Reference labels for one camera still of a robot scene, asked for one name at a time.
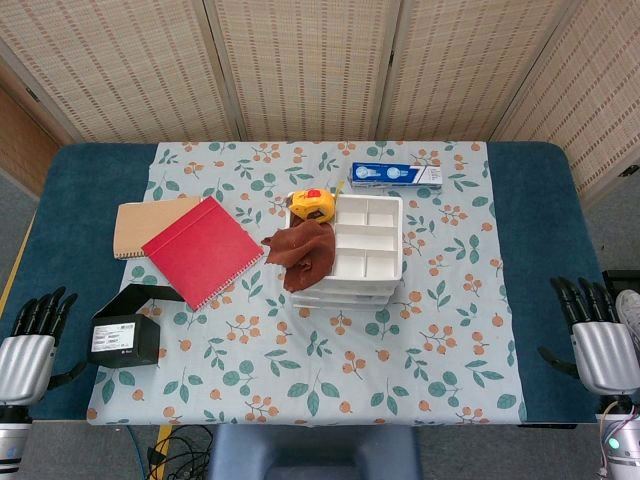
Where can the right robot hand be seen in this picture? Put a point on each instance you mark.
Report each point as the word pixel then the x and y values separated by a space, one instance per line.
pixel 602 355

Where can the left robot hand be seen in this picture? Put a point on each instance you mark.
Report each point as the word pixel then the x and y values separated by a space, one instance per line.
pixel 25 365

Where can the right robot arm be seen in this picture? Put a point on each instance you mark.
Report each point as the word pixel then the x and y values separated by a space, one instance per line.
pixel 622 445

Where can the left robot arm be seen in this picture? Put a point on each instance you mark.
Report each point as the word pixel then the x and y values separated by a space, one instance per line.
pixel 12 440

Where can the white plastic drawer organizer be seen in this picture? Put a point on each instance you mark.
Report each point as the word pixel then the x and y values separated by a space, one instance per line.
pixel 370 235

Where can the white shoe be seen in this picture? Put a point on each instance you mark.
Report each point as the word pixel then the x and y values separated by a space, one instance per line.
pixel 630 315

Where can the blue table cover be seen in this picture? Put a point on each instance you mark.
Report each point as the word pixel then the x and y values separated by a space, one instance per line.
pixel 545 210

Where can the tan paper envelope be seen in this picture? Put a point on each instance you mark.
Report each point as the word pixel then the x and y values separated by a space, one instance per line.
pixel 135 225

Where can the red spiral notebook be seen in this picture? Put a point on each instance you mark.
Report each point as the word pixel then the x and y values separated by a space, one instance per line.
pixel 200 250

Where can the wooden door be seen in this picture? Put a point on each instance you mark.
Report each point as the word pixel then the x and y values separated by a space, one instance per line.
pixel 22 145

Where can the blue white toothpaste box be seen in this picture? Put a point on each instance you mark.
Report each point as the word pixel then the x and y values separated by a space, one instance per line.
pixel 390 175

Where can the floral printed tablecloth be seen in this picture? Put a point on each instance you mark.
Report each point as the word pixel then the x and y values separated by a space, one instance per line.
pixel 310 360

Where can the brown cloth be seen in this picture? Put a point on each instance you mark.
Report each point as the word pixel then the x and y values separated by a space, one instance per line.
pixel 305 250

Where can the yellow tape measure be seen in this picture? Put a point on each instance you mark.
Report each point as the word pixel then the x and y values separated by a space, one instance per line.
pixel 312 202

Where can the woven folding screen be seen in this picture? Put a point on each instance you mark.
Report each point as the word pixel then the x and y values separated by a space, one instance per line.
pixel 310 65

